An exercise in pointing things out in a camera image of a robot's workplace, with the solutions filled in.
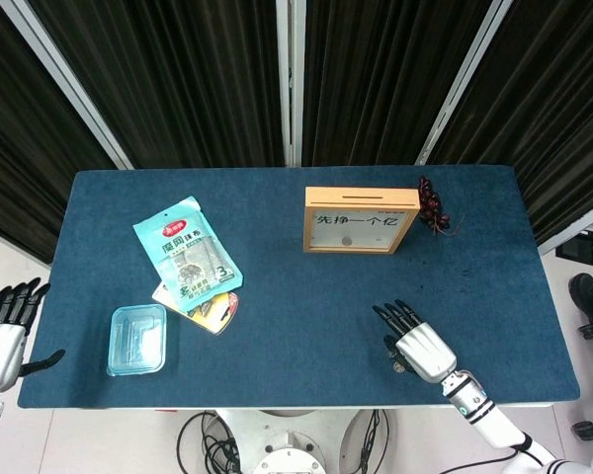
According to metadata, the black equipment box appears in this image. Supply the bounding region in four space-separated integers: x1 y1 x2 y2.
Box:
555 221 593 271

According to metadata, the black shoe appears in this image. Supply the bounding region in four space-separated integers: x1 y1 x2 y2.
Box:
567 273 593 340

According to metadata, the teal cleaning cloth package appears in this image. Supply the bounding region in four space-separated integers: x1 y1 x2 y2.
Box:
131 196 244 313

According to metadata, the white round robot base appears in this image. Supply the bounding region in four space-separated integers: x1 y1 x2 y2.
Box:
212 408 377 474

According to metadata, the clear blue plastic container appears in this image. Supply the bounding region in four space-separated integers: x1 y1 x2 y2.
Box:
106 304 168 378

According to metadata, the dark pleated curtain panel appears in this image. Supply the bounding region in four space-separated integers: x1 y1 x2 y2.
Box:
27 0 288 169
300 0 495 167
0 0 120 268
427 0 593 248

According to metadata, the wooden frame money box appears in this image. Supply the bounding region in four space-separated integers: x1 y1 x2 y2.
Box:
303 186 421 256

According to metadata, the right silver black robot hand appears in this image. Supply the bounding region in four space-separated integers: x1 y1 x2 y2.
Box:
372 298 460 385

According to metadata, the black cable bundle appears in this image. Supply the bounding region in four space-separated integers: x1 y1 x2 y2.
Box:
177 411 241 474
350 408 391 474

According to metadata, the yellow razor blister pack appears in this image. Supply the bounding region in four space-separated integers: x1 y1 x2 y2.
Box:
151 280 240 337

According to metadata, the white partition post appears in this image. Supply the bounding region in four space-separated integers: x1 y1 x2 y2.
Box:
275 0 305 167
538 197 593 256
0 0 134 171
414 0 515 166

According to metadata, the blue velvet table cloth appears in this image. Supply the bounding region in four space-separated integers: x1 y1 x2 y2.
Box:
17 165 582 410

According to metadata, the dark purple grape bunch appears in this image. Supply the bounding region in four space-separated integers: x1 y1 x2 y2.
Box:
415 176 464 238

